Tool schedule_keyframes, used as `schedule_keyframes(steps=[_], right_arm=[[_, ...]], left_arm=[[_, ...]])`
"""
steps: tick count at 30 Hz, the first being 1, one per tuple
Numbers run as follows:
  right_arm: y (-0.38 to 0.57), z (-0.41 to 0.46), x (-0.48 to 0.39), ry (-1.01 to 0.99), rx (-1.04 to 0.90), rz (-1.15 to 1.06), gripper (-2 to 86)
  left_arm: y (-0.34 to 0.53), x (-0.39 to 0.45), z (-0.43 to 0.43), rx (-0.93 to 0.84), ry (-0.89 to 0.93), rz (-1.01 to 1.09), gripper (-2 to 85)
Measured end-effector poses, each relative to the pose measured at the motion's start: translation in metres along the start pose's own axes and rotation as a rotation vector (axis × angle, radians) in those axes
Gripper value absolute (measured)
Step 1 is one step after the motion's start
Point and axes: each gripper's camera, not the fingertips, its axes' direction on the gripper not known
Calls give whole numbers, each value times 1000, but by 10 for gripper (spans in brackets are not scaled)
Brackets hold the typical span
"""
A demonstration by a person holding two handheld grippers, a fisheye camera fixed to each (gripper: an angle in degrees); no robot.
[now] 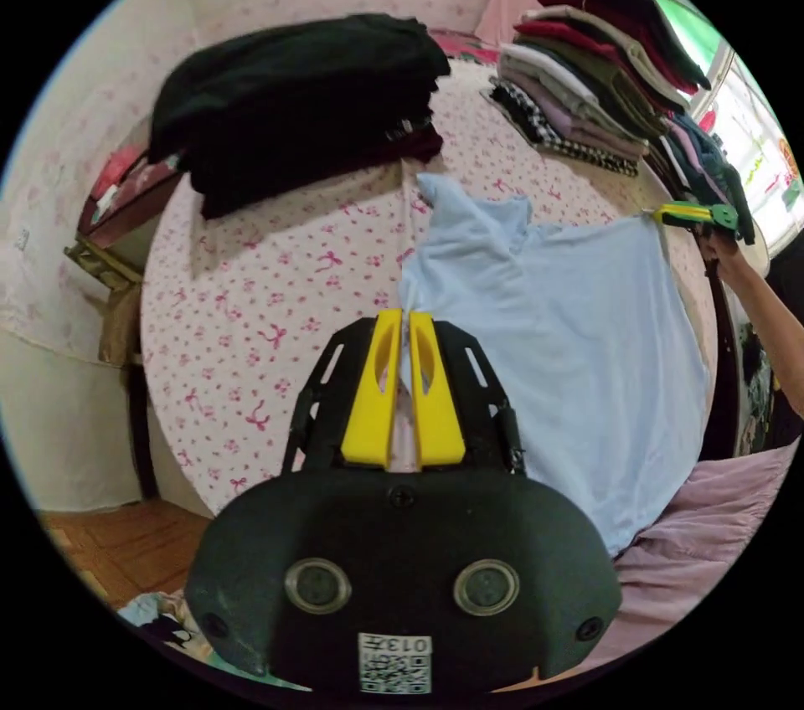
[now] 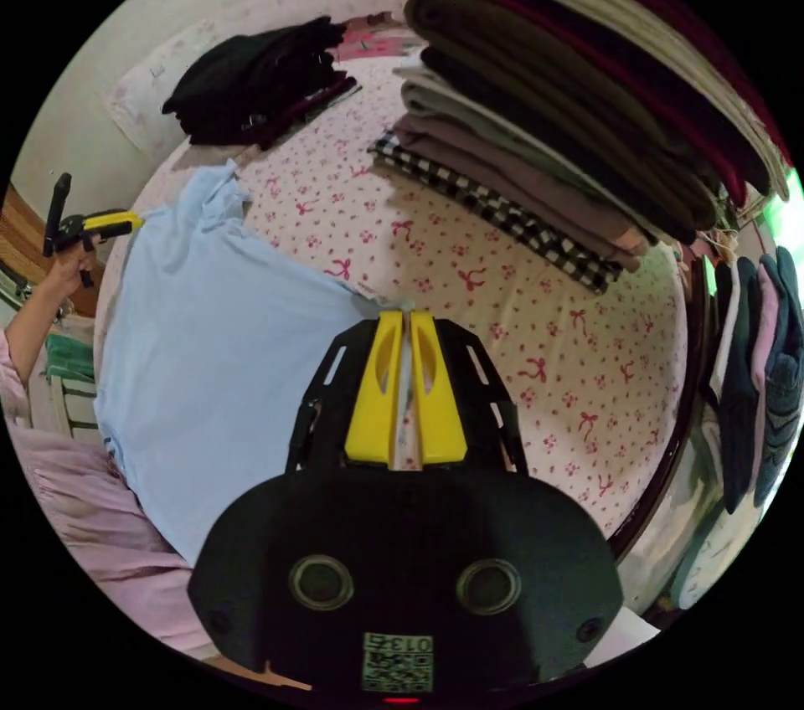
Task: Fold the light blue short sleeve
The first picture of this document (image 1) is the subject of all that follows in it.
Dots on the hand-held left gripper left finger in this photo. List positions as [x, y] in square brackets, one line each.
[370, 408]

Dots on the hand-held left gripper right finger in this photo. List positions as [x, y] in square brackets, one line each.
[440, 427]

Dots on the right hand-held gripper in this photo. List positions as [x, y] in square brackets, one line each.
[727, 219]

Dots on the light blue short sleeve shirt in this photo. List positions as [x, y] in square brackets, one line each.
[565, 333]

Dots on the person's right forearm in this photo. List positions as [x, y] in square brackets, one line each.
[769, 333]

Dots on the person's right hand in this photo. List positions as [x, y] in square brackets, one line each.
[722, 258]

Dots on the heap of grey blue clothes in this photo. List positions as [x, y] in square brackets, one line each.
[703, 164]

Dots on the window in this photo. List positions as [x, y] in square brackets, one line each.
[747, 132]

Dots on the bed with pink printed sheet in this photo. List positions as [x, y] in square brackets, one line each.
[264, 295]

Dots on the pile of colourful folded clothes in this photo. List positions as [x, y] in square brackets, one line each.
[590, 76]

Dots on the person's body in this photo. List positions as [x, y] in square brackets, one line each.
[760, 408]

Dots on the pink pillow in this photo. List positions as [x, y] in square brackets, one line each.
[512, 7]

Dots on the lilac blanket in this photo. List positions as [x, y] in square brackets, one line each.
[697, 553]

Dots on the light printed cloth heap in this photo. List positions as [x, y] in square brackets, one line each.
[160, 616]

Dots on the dark red wooden bedside cabinet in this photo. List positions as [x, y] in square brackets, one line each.
[135, 189]

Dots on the pile of dark clothes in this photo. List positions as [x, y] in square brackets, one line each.
[295, 94]

